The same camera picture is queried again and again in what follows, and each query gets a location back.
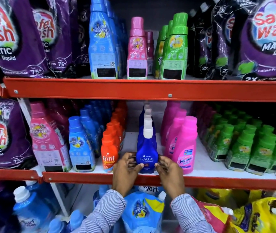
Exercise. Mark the row of tall blue bottles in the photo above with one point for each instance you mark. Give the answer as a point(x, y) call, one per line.
point(102, 43)

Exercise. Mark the person's right thumb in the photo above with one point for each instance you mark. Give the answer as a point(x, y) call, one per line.
point(159, 169)

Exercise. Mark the blue bottle with white cap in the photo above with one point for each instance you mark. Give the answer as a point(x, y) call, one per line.
point(32, 212)
point(47, 191)

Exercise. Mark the small light blue bottle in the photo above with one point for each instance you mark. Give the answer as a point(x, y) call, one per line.
point(56, 226)
point(75, 219)

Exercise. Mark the tall pink softener bottle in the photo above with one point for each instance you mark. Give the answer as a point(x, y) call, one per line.
point(150, 50)
point(137, 50)

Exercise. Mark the row of magenta bottles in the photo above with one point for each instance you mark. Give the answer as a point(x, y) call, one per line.
point(204, 118)

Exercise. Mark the red and yellow pouch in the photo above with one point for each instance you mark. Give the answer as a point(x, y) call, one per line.
point(213, 215)

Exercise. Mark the person's left forearm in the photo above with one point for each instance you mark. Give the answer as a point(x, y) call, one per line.
point(104, 213)

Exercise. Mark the person's right hand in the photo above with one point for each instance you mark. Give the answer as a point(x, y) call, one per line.
point(171, 178)

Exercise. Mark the row of dark blue bottles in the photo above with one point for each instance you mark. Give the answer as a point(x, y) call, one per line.
point(148, 118)

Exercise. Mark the group of small green bottles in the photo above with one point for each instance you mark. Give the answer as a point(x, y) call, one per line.
point(239, 148)

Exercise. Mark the blue softener refill pouch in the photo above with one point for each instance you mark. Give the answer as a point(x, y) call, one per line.
point(141, 213)
point(100, 194)
point(151, 189)

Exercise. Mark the row of orange bottles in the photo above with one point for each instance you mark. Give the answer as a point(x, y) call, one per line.
point(109, 152)

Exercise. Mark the person's left hand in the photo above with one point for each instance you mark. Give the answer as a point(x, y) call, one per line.
point(124, 174)

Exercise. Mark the dark purple detergent pouch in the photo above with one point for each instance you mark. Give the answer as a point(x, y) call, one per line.
point(83, 36)

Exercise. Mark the row of small blue bottles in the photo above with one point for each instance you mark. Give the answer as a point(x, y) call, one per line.
point(81, 148)

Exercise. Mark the tall green softener bottle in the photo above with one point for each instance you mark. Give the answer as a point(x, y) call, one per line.
point(169, 27)
point(157, 53)
point(175, 53)

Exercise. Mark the yellow detergent pouch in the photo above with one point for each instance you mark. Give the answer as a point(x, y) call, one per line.
point(256, 215)
point(219, 196)
point(273, 195)

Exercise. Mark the black pouch with white cap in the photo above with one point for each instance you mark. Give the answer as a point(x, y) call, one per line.
point(199, 43)
point(219, 38)

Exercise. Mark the purple pouch with green patch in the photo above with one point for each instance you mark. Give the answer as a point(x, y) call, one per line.
point(266, 46)

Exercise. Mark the large pink softener bottle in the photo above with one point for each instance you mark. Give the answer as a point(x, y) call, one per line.
point(58, 118)
point(47, 143)

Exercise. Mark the long red shelf beam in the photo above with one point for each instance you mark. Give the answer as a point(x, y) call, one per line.
point(140, 89)
point(213, 181)

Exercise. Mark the person's right forearm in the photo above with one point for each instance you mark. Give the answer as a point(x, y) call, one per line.
point(188, 215)

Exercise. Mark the person's left thumb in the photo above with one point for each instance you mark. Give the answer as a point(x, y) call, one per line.
point(135, 170)

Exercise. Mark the dark blue white-capped bottle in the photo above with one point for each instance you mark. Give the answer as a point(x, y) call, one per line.
point(147, 149)

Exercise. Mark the pink stain remover bottle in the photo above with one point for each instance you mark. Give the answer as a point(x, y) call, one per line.
point(186, 145)
point(174, 133)
point(168, 116)

